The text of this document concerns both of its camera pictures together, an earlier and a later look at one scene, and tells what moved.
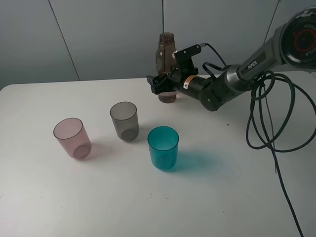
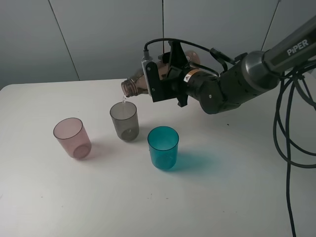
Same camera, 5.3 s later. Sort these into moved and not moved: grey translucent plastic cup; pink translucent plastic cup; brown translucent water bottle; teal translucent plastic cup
Moved: brown translucent water bottle
Not moved: pink translucent plastic cup; teal translucent plastic cup; grey translucent plastic cup
